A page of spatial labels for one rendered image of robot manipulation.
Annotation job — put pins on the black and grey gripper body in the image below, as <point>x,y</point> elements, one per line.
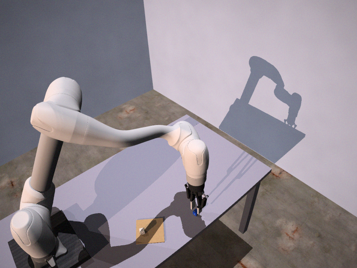
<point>198,189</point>

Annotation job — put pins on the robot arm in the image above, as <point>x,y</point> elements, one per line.
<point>59,120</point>

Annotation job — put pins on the tan flat mat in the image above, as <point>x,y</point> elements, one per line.
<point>154,231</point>

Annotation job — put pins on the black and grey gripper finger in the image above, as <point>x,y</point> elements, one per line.
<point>201,200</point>
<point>190,196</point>

